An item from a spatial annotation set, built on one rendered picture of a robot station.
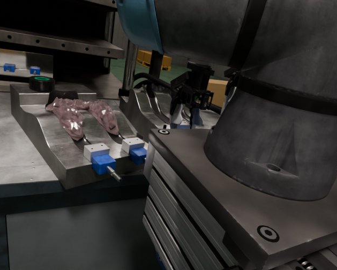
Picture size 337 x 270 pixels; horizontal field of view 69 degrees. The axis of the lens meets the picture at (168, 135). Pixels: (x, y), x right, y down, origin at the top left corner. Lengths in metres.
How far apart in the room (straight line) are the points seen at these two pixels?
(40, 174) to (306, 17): 0.60
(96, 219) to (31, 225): 0.17
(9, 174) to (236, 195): 0.55
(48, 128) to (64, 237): 0.33
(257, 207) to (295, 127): 0.08
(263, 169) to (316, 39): 0.12
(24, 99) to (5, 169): 0.28
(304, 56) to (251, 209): 0.14
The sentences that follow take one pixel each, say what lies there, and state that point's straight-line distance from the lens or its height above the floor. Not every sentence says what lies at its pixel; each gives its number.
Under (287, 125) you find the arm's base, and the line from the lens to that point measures 0.26.
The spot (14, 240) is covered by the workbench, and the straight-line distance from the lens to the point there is 0.83.
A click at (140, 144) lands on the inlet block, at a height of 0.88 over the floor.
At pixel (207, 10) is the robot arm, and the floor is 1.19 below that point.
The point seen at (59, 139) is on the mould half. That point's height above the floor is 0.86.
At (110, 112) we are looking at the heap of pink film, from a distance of 0.79.
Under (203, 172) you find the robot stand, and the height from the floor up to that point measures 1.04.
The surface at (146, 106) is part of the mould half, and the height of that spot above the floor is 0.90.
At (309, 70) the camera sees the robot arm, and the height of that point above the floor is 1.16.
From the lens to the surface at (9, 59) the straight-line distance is 1.43.
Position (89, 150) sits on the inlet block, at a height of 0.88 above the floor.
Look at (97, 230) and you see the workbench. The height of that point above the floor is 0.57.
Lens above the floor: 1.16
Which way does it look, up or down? 22 degrees down
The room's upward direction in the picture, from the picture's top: 12 degrees clockwise
